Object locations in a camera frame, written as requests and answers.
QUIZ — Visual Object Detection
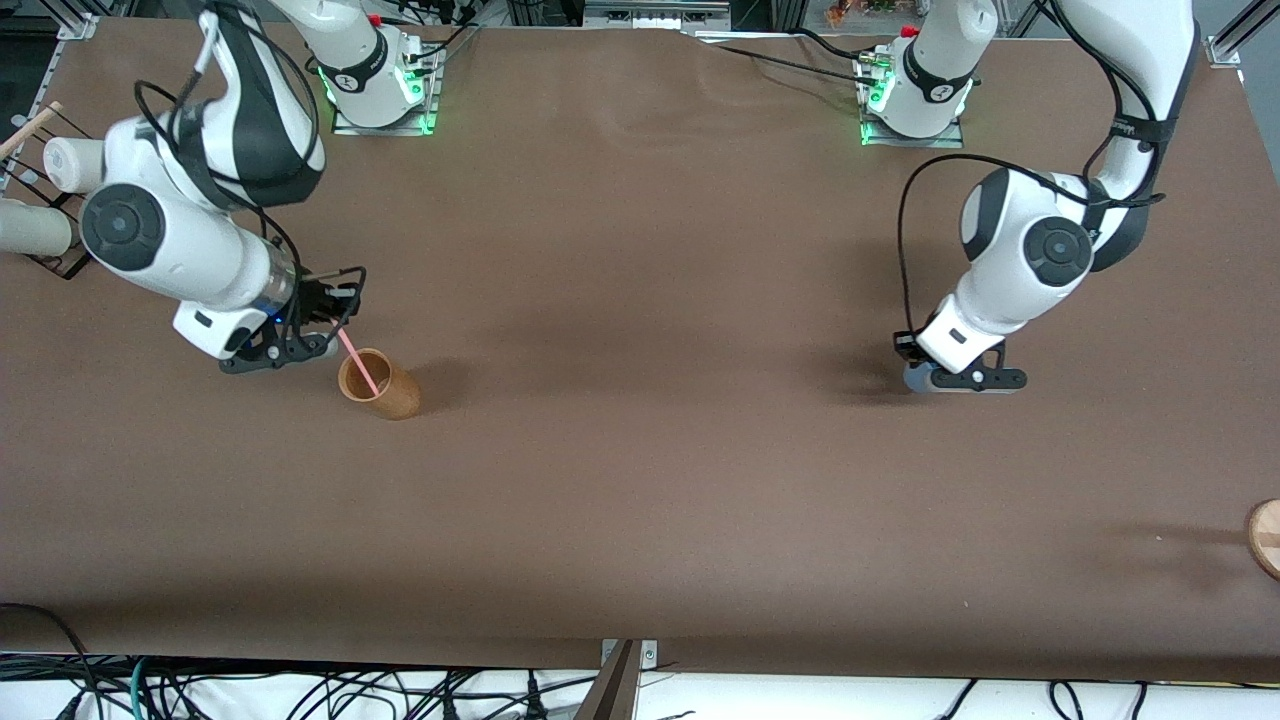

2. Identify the pink chopstick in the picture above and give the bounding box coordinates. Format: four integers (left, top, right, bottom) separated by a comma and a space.
338, 330, 384, 393

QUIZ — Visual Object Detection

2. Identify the brown bamboo cup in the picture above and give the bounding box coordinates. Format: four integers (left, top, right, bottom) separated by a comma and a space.
337, 348, 422, 422

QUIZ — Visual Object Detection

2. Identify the white cylindrical cup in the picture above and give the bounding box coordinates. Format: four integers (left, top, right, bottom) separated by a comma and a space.
44, 136, 113, 196
0, 197, 75, 257

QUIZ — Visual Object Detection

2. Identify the wooden stick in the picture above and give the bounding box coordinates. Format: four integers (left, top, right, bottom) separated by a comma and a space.
0, 101, 64, 162

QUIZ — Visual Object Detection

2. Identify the round wooden disc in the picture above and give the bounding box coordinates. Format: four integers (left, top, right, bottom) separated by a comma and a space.
1244, 498, 1280, 582

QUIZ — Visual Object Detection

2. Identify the brown table leg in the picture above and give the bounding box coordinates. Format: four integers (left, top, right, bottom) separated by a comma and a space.
574, 640, 642, 720

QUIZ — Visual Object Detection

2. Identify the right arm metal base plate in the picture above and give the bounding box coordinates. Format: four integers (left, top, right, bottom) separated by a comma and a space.
331, 42, 443, 137

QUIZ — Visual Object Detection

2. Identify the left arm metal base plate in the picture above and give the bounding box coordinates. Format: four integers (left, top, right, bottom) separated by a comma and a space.
858, 48, 967, 150

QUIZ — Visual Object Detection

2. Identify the black wire rack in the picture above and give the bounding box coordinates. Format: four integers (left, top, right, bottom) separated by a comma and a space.
0, 104, 93, 282

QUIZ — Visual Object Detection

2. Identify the long black base cable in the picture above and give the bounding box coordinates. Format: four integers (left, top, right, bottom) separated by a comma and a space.
712, 43, 873, 91

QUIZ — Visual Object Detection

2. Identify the short black base cable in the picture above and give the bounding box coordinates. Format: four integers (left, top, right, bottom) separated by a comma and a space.
793, 27, 865, 63

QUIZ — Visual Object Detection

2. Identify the aluminium frame corner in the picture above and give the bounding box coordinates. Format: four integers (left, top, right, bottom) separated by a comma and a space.
1204, 0, 1280, 70
40, 0, 103, 41

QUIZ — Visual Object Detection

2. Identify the metal table bracket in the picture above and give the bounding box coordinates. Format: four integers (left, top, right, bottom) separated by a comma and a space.
600, 638, 660, 673

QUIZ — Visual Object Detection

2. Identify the black floor cable loop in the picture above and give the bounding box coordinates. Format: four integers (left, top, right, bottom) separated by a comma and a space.
0, 602, 103, 720

